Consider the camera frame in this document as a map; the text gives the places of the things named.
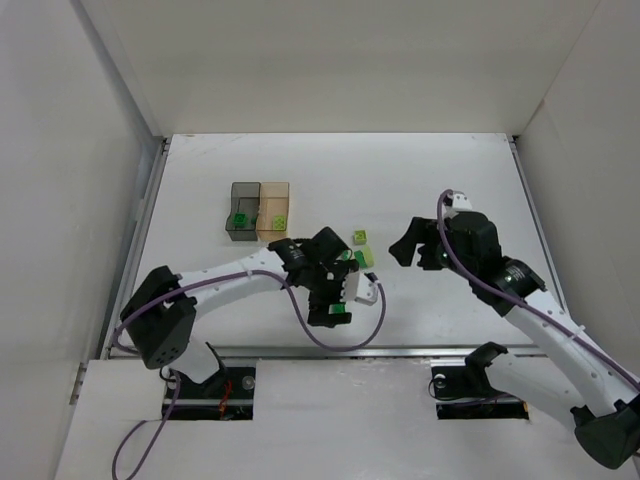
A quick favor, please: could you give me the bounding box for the orange transparent container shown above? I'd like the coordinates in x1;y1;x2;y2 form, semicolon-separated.
256;182;290;243

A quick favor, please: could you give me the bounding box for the striped green lego stack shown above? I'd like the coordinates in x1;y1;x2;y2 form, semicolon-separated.
340;245;375;269

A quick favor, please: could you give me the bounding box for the lime square lego brick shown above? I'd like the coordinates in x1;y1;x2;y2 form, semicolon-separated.
352;230;368;245

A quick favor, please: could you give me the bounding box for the pale yellow lego brick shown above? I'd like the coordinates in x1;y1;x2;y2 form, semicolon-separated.
271;215;287;232

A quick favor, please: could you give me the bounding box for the green square lego brick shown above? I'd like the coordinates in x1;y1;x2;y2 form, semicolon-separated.
232;212;248;229

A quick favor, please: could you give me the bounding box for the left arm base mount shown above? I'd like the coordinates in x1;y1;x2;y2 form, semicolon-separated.
168;364;256;421

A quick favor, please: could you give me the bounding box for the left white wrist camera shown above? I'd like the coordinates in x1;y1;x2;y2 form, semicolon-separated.
341;272;378;306

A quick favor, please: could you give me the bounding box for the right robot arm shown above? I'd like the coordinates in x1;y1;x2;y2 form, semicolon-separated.
389;210;639;470

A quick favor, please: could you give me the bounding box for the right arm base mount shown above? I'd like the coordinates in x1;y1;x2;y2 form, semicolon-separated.
427;342;529;421

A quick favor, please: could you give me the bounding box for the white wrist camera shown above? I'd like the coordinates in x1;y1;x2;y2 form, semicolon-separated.
444;191;473;218
341;272;378;306

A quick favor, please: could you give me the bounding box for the grey transparent container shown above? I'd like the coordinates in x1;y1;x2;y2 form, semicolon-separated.
225;182;261;242

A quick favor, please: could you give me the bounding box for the metal table edge rail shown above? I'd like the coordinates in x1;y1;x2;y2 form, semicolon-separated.
107;345;551;360

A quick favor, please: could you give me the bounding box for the long green lego brick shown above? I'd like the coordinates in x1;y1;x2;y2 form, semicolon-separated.
329;303;347;315

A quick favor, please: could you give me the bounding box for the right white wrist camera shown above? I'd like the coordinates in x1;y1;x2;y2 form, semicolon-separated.
444;191;473;218

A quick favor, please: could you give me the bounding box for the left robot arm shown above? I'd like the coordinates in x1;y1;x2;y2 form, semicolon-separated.
118;227;378;390

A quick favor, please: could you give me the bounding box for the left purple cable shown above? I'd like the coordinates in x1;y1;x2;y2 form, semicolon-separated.
110;272;389;480

